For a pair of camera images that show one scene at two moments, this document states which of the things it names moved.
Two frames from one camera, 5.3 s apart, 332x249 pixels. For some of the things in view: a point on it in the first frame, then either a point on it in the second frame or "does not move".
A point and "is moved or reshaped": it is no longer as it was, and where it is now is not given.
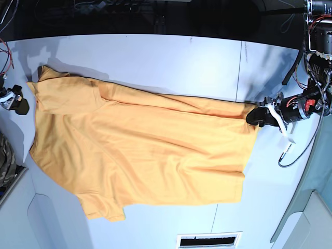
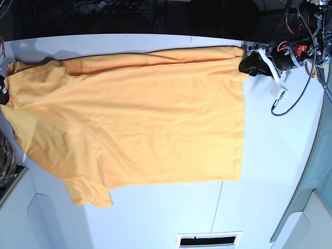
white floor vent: (208, 239) does not move
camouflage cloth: (8, 161) does not move
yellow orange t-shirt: (116, 146) is moved or reshaped
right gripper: (291, 108) → (285, 54)
